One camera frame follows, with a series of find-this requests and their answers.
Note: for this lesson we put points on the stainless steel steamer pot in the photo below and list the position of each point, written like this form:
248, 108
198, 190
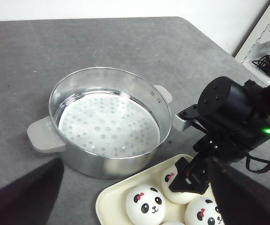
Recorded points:
46, 137

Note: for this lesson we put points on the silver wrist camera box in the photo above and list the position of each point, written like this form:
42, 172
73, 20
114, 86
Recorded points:
182, 120

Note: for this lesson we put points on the white shelf frame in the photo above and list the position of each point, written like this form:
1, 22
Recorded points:
256, 45

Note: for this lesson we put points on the cream plastic tray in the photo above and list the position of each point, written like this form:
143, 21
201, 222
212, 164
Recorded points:
110, 203

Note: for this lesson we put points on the white perforated steamer liner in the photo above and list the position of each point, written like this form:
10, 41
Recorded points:
109, 125

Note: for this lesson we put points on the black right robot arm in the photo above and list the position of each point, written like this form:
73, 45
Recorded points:
235, 119

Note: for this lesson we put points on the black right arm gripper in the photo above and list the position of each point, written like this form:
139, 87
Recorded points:
241, 200

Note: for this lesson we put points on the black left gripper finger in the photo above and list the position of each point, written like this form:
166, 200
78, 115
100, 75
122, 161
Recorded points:
30, 199

